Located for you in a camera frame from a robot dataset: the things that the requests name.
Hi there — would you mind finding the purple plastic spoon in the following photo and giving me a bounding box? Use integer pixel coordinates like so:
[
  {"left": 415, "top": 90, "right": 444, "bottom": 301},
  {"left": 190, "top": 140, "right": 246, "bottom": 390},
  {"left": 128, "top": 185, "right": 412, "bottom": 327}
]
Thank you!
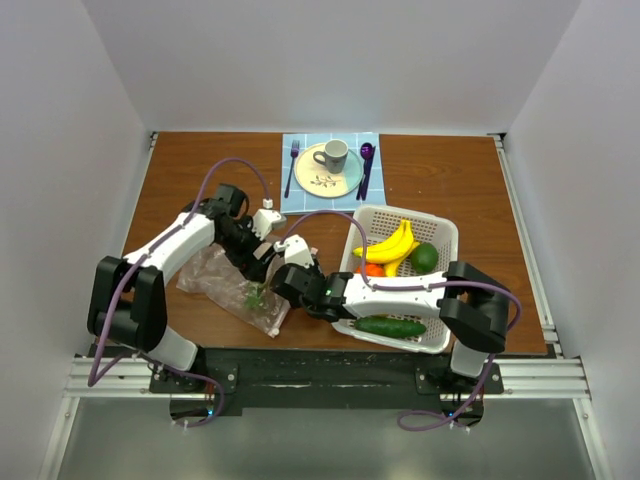
[{"left": 359, "top": 142, "right": 375, "bottom": 162}]

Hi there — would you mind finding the purple plastic fork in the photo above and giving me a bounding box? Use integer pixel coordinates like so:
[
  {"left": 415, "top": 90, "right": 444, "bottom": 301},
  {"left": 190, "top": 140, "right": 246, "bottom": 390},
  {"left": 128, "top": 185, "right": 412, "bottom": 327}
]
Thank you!
[{"left": 284, "top": 139, "right": 300, "bottom": 199}]

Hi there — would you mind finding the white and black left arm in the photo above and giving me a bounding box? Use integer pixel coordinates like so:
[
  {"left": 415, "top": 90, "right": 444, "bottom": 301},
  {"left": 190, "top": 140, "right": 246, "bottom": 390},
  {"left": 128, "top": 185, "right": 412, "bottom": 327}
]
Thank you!
[{"left": 87, "top": 184, "right": 286, "bottom": 392}]

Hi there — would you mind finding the aluminium frame rail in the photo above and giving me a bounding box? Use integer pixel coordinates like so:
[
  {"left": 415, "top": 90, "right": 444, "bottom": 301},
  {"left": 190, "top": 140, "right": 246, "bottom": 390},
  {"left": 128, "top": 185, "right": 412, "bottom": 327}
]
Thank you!
[{"left": 63, "top": 358, "right": 591, "bottom": 400}]

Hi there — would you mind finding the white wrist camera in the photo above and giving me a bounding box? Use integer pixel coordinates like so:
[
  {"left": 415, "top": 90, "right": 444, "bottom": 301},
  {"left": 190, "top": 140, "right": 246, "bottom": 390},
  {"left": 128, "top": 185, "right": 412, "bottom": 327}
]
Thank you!
[
  {"left": 251, "top": 198, "right": 287, "bottom": 240},
  {"left": 273, "top": 235, "right": 314, "bottom": 268}
]

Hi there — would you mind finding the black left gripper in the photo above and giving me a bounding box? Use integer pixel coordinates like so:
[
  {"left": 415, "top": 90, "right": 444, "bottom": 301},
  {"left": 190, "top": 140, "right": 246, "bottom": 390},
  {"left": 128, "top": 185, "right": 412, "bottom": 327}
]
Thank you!
[{"left": 216, "top": 215, "right": 277, "bottom": 282}]

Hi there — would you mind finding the pale white-green fake vegetable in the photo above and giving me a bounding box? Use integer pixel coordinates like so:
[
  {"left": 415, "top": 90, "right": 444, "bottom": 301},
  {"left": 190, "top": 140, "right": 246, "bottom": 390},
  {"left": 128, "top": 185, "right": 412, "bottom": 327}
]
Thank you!
[{"left": 244, "top": 282, "right": 270, "bottom": 311}]

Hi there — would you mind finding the cream and teal plate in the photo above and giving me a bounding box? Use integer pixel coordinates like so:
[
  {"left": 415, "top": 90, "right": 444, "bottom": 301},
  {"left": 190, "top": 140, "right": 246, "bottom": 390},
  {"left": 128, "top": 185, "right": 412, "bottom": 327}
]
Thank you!
[{"left": 294, "top": 143, "right": 364, "bottom": 199}]

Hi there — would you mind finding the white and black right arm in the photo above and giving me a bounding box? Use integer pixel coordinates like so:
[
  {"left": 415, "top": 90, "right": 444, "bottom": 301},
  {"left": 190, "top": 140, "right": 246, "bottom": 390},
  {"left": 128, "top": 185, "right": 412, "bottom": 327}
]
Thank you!
[{"left": 269, "top": 261, "right": 522, "bottom": 393}]

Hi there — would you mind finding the clear zip top bag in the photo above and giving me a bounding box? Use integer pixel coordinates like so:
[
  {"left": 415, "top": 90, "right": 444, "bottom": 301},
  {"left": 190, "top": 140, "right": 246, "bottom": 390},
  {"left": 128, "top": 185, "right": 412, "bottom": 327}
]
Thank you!
[{"left": 177, "top": 245, "right": 291, "bottom": 338}]

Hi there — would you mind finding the purple plastic knife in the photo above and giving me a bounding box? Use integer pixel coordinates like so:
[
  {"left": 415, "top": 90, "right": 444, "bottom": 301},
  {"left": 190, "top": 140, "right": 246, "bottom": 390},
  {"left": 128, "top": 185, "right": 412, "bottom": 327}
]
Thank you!
[{"left": 356, "top": 157, "right": 374, "bottom": 200}]

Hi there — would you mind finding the dark green felt cucumber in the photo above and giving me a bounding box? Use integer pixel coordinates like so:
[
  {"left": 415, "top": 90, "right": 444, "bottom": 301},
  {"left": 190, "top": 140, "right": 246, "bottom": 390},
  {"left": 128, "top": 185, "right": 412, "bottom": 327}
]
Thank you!
[{"left": 354, "top": 317, "right": 426, "bottom": 339}]

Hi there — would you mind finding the grey ceramic mug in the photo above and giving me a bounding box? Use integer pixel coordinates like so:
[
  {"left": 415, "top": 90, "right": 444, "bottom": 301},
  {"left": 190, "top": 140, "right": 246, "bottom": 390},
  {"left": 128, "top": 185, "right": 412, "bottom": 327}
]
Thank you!
[{"left": 313, "top": 139, "right": 349, "bottom": 174}]

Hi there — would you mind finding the white perforated plastic basket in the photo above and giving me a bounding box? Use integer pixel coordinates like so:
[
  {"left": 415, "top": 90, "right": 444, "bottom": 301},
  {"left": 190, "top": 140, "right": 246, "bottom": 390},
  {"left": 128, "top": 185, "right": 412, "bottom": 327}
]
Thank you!
[{"left": 332, "top": 205, "right": 458, "bottom": 354}]

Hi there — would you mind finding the yellow fake banana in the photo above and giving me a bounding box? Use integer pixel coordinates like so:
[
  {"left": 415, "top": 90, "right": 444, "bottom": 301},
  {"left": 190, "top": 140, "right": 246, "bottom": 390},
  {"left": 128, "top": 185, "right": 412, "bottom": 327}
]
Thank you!
[{"left": 352, "top": 219, "right": 414, "bottom": 264}]

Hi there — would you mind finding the green felt fake food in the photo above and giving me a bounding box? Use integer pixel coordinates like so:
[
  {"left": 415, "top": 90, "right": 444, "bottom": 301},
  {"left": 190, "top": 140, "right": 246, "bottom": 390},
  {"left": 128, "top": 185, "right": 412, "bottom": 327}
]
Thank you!
[{"left": 410, "top": 242, "right": 439, "bottom": 275}]

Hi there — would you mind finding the orange felt fake food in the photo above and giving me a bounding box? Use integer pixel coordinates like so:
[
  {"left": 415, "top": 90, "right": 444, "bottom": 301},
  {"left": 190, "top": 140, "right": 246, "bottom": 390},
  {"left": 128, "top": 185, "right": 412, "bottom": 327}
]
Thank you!
[{"left": 355, "top": 263, "right": 386, "bottom": 277}]

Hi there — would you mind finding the blue checkered placemat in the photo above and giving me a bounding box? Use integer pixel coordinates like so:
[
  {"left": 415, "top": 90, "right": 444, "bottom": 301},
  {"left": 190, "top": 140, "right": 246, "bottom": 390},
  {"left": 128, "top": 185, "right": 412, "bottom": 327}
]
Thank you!
[{"left": 279, "top": 131, "right": 387, "bottom": 216}]

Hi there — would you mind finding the small yellow banana bunch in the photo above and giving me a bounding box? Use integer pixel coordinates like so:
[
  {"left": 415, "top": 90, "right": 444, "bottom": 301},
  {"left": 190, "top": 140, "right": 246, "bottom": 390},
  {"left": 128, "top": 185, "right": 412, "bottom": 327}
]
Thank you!
[{"left": 382, "top": 242, "right": 420, "bottom": 277}]

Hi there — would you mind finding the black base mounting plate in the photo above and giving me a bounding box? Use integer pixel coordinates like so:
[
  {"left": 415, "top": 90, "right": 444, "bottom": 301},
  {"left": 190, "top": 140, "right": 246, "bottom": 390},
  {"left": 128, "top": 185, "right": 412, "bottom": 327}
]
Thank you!
[{"left": 150, "top": 348, "right": 504, "bottom": 416}]

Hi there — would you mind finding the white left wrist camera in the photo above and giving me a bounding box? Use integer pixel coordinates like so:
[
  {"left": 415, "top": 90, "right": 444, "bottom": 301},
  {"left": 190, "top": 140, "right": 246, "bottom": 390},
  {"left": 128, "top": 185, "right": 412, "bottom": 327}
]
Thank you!
[{"left": 251, "top": 198, "right": 287, "bottom": 240}]

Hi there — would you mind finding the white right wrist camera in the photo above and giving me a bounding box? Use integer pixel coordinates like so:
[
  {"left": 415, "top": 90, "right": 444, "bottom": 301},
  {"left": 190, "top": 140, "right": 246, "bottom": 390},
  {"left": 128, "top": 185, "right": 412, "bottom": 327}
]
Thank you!
[{"left": 273, "top": 235, "right": 314, "bottom": 268}]

